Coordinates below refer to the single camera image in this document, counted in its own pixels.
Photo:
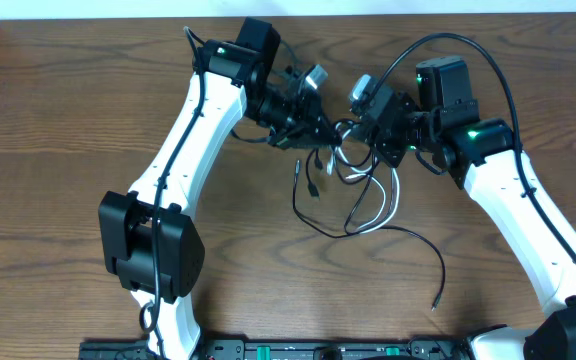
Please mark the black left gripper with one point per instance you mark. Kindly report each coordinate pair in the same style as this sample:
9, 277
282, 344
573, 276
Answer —
300, 120

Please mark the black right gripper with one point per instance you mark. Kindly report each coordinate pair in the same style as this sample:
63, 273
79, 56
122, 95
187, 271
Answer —
382, 144

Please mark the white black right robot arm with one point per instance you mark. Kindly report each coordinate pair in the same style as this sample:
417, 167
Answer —
479, 156

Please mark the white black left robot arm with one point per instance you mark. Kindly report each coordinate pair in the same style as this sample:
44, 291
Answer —
148, 234

